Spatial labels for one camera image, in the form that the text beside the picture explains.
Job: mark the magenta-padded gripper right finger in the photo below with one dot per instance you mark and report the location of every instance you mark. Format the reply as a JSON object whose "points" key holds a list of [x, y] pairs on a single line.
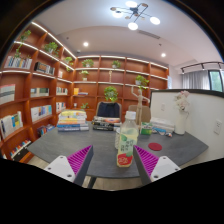
{"points": [[163, 166]]}

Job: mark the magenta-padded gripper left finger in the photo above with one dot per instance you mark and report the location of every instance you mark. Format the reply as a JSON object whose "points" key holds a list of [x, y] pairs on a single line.
{"points": [[61, 165]]}

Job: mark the clear bottle with yellow drink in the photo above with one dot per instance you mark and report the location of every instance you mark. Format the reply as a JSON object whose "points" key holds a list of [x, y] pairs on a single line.
{"points": [[127, 143]]}

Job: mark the flat round red coaster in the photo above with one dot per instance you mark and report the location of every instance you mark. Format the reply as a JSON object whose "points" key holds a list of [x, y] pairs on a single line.
{"points": [[155, 146]]}

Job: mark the green and white box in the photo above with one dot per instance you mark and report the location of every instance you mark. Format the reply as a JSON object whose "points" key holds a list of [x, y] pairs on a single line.
{"points": [[146, 129]]}

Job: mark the stack of white packs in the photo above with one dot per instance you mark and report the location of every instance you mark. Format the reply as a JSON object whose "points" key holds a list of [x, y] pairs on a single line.
{"points": [[163, 124]]}

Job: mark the stack of colourful books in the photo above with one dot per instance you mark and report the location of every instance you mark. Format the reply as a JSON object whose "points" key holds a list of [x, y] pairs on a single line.
{"points": [[72, 120]]}

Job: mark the white vase with pale flowers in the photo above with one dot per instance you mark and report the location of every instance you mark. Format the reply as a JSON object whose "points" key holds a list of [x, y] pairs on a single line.
{"points": [[180, 120]]}

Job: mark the brown chair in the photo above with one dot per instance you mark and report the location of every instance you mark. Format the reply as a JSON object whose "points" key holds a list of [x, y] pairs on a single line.
{"points": [[146, 113]]}

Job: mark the white partition with dark top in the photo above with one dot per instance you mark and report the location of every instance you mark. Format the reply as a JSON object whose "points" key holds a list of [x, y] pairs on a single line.
{"points": [[200, 113]]}

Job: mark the wooden artist mannequin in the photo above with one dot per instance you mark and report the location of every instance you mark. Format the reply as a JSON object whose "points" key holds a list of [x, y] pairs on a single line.
{"points": [[139, 100]]}

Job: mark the dark blue chair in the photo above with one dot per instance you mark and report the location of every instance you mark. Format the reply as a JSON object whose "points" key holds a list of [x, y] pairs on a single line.
{"points": [[108, 109]]}

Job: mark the orange wooden shelf unit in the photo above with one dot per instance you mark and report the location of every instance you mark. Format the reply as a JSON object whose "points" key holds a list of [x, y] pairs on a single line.
{"points": [[93, 90]]}

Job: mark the grey curtain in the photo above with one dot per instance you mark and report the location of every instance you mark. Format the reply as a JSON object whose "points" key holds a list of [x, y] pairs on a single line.
{"points": [[195, 80]]}

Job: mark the window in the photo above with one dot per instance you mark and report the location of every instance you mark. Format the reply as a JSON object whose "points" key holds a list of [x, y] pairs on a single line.
{"points": [[216, 81]]}

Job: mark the recessed ceiling spotlight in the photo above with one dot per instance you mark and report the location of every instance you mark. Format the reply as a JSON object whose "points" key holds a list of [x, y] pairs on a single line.
{"points": [[163, 55], [86, 44]]}

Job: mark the ceiling air vent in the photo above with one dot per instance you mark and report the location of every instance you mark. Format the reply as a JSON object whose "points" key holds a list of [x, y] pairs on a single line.
{"points": [[149, 34]]}

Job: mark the multi-bulb ceiling lamp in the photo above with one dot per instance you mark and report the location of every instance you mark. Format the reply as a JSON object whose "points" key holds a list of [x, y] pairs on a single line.
{"points": [[135, 13]]}

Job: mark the white wall socket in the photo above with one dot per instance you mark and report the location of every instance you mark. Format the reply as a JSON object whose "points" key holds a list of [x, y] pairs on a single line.
{"points": [[163, 107], [218, 127]]}

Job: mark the black track light rail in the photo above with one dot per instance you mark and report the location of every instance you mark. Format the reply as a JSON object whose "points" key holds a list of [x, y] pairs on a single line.
{"points": [[203, 63]]}

